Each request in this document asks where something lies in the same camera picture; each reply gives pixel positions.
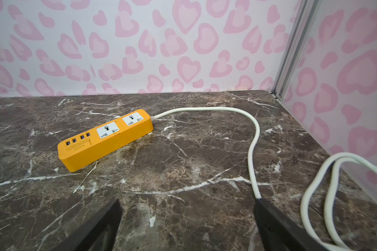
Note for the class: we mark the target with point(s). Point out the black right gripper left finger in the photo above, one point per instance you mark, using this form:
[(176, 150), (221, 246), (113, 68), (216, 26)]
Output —
[(98, 233)]

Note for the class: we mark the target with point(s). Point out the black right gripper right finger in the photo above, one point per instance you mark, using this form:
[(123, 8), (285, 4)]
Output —
[(280, 233)]

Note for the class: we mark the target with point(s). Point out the orange power strip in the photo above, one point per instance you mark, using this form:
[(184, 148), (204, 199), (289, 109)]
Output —
[(89, 146)]

